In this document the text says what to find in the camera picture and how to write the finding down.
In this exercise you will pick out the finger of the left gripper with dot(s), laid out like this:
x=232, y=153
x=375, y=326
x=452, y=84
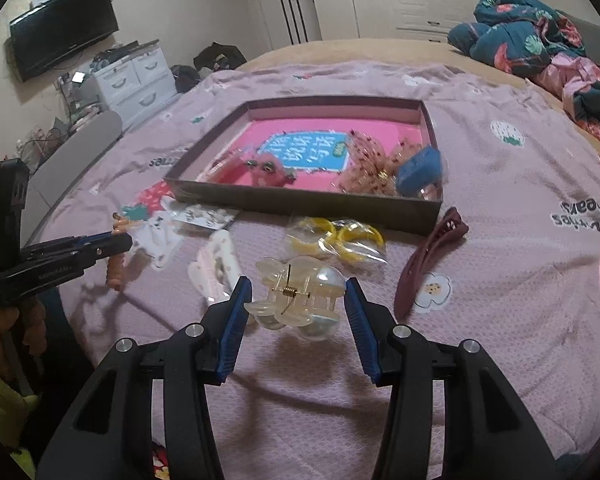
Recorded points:
x=74, y=253

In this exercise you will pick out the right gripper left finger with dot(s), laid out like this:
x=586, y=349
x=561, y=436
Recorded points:
x=106, y=433

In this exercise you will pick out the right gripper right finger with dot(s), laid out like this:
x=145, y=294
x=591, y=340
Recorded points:
x=488, y=432

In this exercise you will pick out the white cream claw clip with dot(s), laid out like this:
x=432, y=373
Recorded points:
x=216, y=270

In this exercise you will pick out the pink fuzzy hair clip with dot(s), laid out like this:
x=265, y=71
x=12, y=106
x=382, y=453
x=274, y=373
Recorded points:
x=267, y=171

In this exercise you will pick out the clear pearl claw clip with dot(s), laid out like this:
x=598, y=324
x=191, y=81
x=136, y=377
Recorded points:
x=302, y=295

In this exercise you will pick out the blue hair claw clip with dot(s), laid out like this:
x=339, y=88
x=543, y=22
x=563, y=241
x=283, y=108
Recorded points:
x=421, y=176

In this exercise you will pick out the beige polka dot bow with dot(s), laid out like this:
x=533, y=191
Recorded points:
x=370, y=169

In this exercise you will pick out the left hand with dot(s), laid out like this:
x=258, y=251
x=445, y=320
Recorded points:
x=34, y=316

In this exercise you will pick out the red floral clothing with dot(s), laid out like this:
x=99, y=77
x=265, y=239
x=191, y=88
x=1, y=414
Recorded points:
x=160, y=462

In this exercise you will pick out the grey bed footboard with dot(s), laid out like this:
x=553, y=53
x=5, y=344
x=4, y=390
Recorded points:
x=48, y=186

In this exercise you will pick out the earring card in packet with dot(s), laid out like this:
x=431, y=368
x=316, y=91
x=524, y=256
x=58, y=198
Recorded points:
x=205, y=217

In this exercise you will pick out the white drawer chest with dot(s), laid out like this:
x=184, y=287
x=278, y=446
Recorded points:
x=135, y=87

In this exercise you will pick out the maroon long hair clip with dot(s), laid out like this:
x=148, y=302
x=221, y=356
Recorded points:
x=446, y=236

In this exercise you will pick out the black bag on floor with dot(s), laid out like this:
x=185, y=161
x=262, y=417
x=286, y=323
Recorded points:
x=219, y=57

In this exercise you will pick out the pink book with blue label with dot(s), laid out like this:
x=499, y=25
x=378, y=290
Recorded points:
x=315, y=148

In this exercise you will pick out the shallow dark cardboard box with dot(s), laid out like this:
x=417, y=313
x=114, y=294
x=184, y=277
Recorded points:
x=397, y=213

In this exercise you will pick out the tan bed blanket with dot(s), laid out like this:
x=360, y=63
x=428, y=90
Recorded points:
x=410, y=53

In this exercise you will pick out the teal pink floral quilt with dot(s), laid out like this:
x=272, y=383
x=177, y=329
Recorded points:
x=528, y=39

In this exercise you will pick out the black wall television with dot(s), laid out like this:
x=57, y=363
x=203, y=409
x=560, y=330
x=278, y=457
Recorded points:
x=58, y=29

